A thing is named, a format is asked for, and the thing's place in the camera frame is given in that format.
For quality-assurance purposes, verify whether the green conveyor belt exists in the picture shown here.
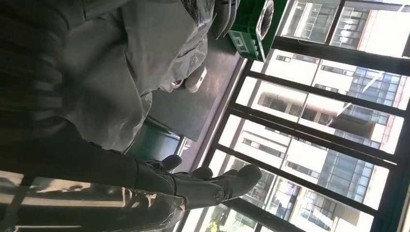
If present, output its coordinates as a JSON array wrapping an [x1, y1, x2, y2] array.
[[123, 116, 193, 162]]

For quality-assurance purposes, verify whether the small white plastic device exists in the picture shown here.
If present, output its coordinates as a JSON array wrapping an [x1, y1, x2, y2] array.
[[183, 65, 208, 94]]

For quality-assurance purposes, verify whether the green crate with black coils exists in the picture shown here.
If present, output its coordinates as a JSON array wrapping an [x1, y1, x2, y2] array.
[[227, 0, 290, 63]]

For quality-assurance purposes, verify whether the black window frame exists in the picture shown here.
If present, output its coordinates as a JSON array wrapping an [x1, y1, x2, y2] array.
[[174, 0, 410, 232]]

